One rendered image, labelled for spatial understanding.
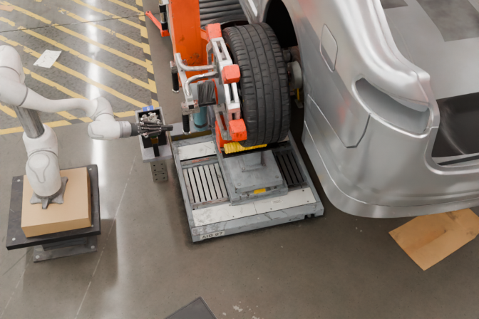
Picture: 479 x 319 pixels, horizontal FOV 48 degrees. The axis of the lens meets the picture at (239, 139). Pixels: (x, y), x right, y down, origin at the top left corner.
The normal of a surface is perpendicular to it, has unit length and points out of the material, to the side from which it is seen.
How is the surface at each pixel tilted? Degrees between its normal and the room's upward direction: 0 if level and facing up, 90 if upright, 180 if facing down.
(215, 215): 0
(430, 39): 20
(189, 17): 90
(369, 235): 0
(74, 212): 4
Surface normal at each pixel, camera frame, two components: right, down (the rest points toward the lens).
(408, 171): -0.16, 0.71
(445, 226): -0.02, -0.67
